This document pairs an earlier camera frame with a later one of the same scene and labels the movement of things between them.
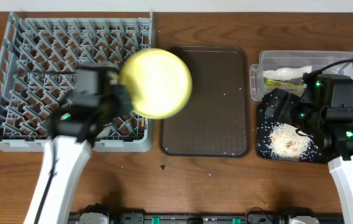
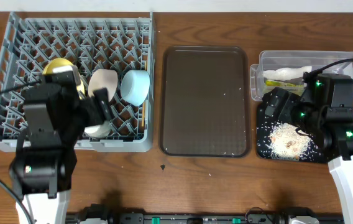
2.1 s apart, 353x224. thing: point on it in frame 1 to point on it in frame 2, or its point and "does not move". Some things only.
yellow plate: (160, 80) to (63, 61)
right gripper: (290, 101) does not move
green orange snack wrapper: (273, 83) does not move
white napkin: (288, 73) does not move
